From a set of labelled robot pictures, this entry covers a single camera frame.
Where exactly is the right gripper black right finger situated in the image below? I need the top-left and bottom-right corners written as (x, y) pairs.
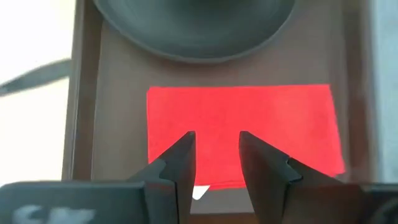
top-left (239, 130), bottom-right (364, 224)

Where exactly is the brown plastic serving tray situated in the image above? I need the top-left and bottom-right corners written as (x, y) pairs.
top-left (61, 0), bottom-right (379, 218)

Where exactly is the red cloth napkin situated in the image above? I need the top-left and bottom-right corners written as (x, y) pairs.
top-left (146, 83), bottom-right (346, 200)

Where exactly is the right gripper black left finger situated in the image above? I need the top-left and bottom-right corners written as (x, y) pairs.
top-left (129, 130), bottom-right (197, 224)

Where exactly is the silver metal knife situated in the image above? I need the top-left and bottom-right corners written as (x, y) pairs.
top-left (0, 58), bottom-right (73, 97)

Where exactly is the black round plate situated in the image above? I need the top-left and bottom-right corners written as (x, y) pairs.
top-left (92, 0), bottom-right (296, 65)

